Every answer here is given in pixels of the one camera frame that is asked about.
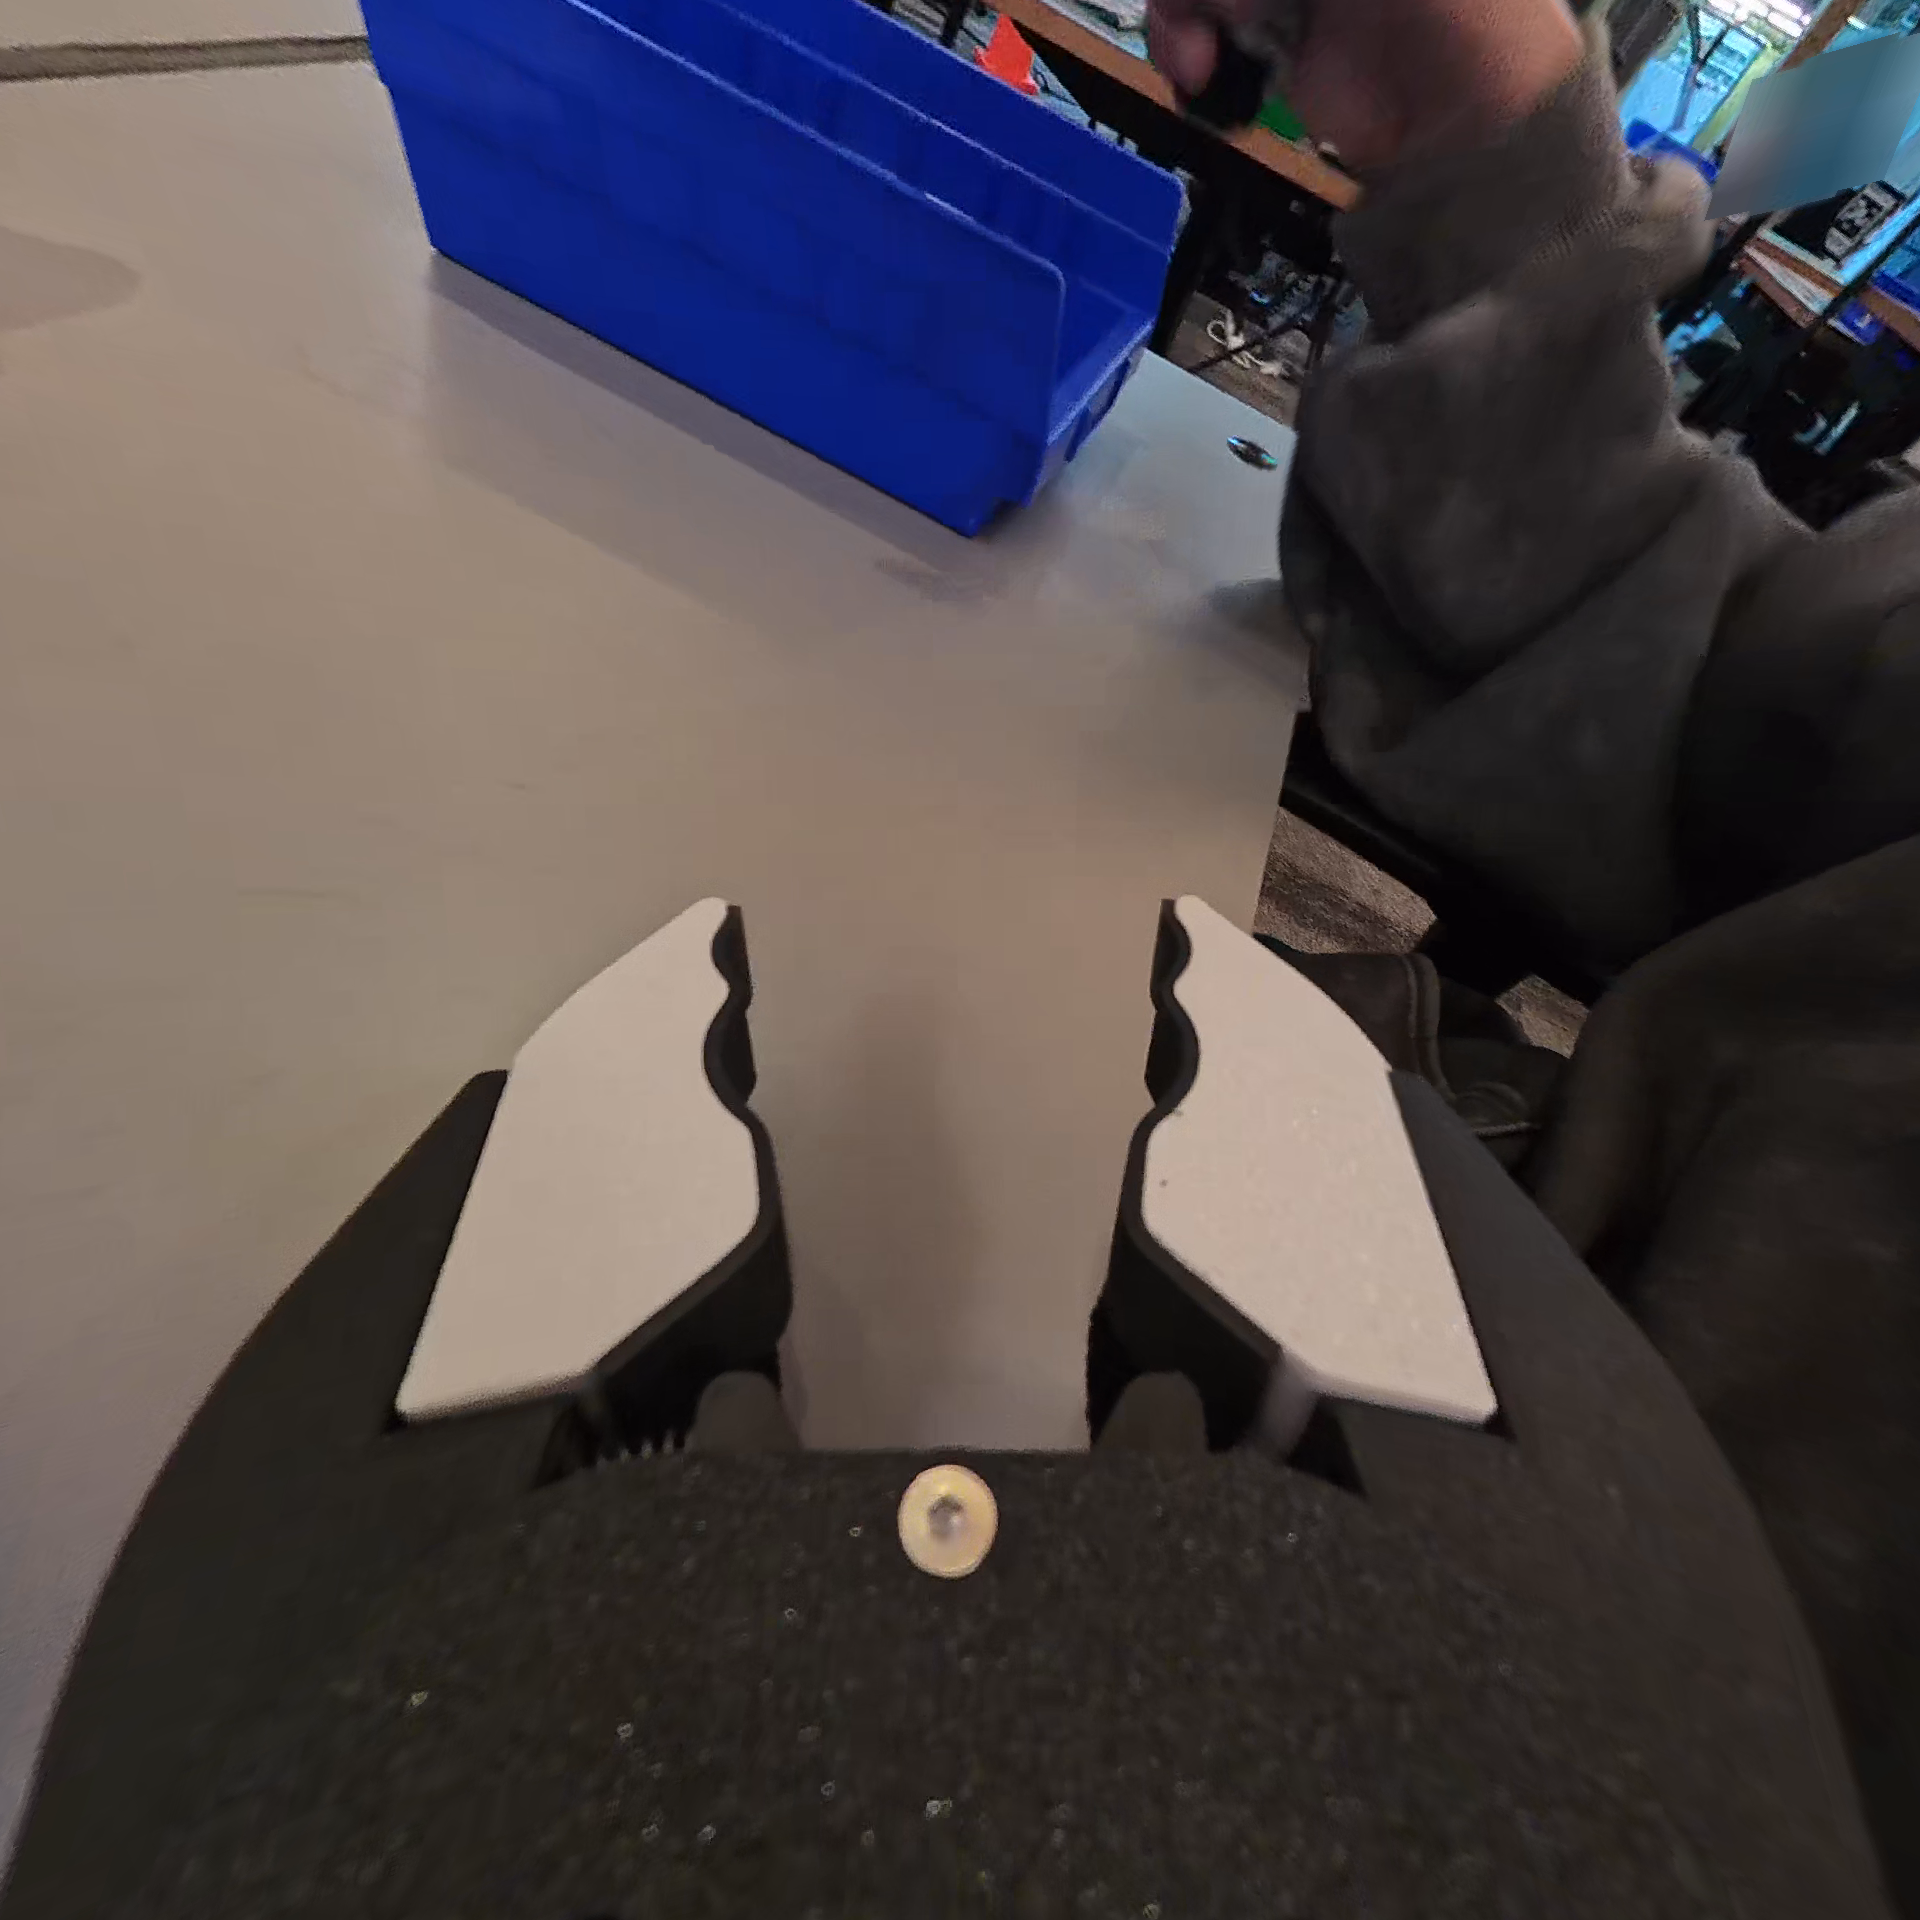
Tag person's right hand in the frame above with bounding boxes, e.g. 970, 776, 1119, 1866
1148, 0, 1592, 183

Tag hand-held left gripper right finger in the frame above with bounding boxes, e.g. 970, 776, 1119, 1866
1085, 893, 1502, 1460

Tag wooden table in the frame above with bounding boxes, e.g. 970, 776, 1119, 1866
997, 0, 1365, 208

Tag person's body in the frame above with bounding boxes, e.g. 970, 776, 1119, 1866
1528, 838, 1920, 1920

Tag blue plastic bin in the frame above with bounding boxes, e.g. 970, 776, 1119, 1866
1622, 117, 1720, 193
358, 0, 1187, 538

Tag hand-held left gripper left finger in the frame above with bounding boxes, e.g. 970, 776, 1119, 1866
394, 896, 797, 1449

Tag grey desk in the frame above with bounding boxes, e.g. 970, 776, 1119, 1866
0, 0, 1304, 1847

